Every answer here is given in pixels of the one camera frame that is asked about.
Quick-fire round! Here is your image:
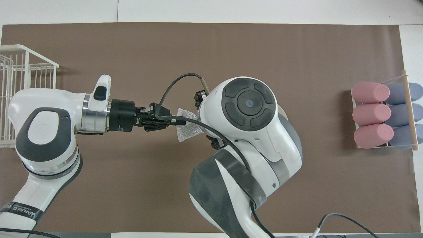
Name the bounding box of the silver mesh sponge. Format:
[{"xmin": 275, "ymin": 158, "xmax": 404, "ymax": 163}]
[{"xmin": 176, "ymin": 108, "xmax": 205, "ymax": 143}]

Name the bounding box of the pink plastic cup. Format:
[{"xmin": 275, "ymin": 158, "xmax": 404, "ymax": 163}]
[
  {"xmin": 352, "ymin": 103, "xmax": 392, "ymax": 126},
  {"xmin": 351, "ymin": 81, "xmax": 391, "ymax": 103},
  {"xmin": 354, "ymin": 124, "xmax": 394, "ymax": 149}
]

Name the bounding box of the brown table mat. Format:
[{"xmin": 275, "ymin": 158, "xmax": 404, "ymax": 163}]
[{"xmin": 0, "ymin": 22, "xmax": 421, "ymax": 233}]

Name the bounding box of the white wire dish rack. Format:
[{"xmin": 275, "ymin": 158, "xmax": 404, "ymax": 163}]
[{"xmin": 0, "ymin": 44, "xmax": 59, "ymax": 148}]

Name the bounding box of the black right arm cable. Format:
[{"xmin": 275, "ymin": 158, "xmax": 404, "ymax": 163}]
[{"xmin": 155, "ymin": 73, "xmax": 379, "ymax": 238}]

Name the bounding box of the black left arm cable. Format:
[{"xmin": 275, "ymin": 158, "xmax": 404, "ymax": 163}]
[{"xmin": 0, "ymin": 227, "xmax": 63, "ymax": 238}]

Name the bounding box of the blue plastic cup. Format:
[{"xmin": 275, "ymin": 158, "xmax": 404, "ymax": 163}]
[
  {"xmin": 387, "ymin": 103, "xmax": 423, "ymax": 127},
  {"xmin": 388, "ymin": 124, "xmax": 423, "ymax": 150},
  {"xmin": 385, "ymin": 83, "xmax": 423, "ymax": 105}
]

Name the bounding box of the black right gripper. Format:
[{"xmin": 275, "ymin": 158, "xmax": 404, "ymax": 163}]
[{"xmin": 170, "ymin": 89, "xmax": 228, "ymax": 150}]

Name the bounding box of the cup rack with wooden rod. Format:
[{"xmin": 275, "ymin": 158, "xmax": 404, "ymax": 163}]
[{"xmin": 351, "ymin": 69, "xmax": 419, "ymax": 151}]

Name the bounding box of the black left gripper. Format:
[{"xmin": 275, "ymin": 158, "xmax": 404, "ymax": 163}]
[{"xmin": 110, "ymin": 99, "xmax": 175, "ymax": 133}]

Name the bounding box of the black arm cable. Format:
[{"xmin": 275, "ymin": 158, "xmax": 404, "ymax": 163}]
[
  {"xmin": 155, "ymin": 73, "xmax": 379, "ymax": 238},
  {"xmin": 0, "ymin": 227, "xmax": 63, "ymax": 238}
]

